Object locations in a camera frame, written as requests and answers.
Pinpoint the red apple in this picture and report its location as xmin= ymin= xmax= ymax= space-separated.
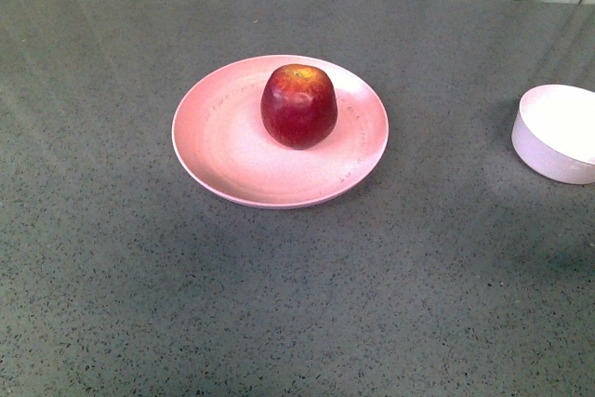
xmin=260 ymin=63 xmax=338 ymax=150

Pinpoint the pink plate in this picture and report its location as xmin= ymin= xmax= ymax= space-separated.
xmin=172 ymin=55 xmax=390 ymax=209

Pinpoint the pale pink bowl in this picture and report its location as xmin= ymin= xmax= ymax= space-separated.
xmin=511 ymin=85 xmax=594 ymax=185

